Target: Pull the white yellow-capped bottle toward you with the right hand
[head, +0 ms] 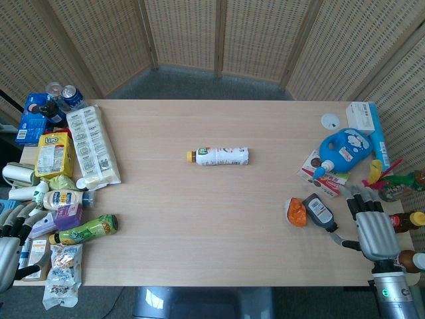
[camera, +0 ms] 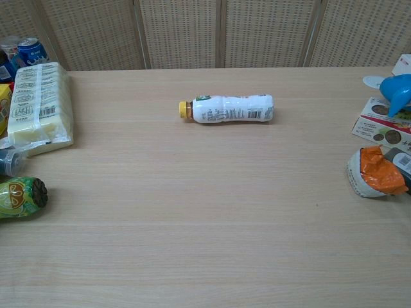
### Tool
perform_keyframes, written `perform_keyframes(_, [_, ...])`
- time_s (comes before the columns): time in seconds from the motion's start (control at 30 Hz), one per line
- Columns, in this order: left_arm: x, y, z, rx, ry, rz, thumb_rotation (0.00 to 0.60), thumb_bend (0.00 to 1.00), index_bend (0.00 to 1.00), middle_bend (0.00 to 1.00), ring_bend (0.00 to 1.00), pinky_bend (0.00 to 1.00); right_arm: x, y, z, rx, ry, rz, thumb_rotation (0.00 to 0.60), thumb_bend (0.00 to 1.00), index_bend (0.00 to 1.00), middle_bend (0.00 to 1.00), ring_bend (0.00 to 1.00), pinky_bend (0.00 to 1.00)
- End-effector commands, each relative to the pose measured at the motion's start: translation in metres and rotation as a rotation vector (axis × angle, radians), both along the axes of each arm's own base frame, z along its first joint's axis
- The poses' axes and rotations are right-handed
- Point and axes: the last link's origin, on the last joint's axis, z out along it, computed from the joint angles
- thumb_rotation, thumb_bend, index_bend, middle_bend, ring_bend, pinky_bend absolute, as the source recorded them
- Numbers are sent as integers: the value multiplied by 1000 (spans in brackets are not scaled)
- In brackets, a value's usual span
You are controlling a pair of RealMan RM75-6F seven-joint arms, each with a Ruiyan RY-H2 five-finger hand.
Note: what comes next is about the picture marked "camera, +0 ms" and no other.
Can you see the orange grey snack bag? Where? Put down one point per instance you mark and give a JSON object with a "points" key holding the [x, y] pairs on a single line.
{"points": [[375, 174]]}

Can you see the dark barcode package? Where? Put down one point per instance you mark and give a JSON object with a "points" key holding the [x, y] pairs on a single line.
{"points": [[400, 165]]}

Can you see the white round paper disc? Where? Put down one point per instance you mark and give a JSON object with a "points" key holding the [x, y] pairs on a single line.
{"points": [[372, 81]]}

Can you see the pale yellow sponge multipack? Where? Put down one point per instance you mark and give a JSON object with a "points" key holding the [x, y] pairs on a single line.
{"points": [[38, 106]]}

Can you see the green lemon drink bottle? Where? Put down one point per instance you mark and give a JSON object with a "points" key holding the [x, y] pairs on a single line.
{"points": [[19, 200]]}

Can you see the white yellow-capped drink bottle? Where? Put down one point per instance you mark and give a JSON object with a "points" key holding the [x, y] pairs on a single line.
{"points": [[231, 110]]}

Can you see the red white snack box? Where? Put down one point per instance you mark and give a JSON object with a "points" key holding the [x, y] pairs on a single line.
{"points": [[379, 126]]}

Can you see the wooden perforated folding screen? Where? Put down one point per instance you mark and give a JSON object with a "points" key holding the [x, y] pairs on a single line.
{"points": [[205, 32]]}

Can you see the white red small box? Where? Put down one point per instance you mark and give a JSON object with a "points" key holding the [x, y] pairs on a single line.
{"points": [[404, 65]]}

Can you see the blue plastic dolphin toy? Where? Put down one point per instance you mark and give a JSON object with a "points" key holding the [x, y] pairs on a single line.
{"points": [[396, 91]]}

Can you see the yellow drink carton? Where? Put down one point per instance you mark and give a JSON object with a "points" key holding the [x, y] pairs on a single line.
{"points": [[4, 106]]}

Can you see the blue soda can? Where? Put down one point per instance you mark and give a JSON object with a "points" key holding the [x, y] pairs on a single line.
{"points": [[32, 53]]}

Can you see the grey clear-capped bottle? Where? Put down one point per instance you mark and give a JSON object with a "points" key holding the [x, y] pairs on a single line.
{"points": [[11, 162]]}

